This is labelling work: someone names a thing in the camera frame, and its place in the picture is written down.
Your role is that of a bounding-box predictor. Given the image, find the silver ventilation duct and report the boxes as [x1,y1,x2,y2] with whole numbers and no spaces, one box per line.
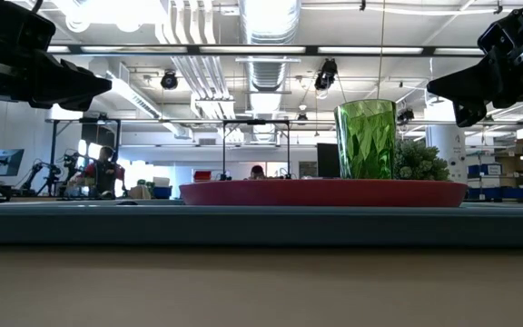
[238,0,303,142]

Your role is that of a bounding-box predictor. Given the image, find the monitor with light screen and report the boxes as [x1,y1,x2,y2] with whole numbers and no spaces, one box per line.
[0,148,25,177]

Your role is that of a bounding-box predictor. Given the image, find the blue shelf bins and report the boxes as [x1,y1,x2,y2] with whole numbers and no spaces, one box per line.
[468,163,503,178]

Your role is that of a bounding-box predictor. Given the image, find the blue-grey plastic tray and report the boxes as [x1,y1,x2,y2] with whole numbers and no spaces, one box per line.
[0,199,523,249]

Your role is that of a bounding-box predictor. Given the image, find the small green potted plant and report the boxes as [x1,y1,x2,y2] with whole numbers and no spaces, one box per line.
[392,139,451,182]

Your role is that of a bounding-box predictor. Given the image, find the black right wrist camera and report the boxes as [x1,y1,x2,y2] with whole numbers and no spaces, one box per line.
[477,21,517,55]

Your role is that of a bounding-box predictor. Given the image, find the black overhead light bar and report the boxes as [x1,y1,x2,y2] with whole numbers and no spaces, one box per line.
[45,44,488,58]

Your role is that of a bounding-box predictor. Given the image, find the pink round plate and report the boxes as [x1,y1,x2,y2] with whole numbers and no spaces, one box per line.
[179,178,469,209]

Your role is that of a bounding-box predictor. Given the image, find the green faceted glass cup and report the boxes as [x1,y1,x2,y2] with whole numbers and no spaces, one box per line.
[333,98,399,181]

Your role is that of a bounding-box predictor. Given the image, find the black monitor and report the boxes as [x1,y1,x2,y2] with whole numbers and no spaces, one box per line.
[316,143,341,180]

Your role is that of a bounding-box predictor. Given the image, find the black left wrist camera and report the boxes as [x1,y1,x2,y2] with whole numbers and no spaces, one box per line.
[0,0,57,52]

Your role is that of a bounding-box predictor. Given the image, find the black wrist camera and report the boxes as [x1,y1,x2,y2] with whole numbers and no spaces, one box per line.
[0,0,57,52]
[477,21,517,55]

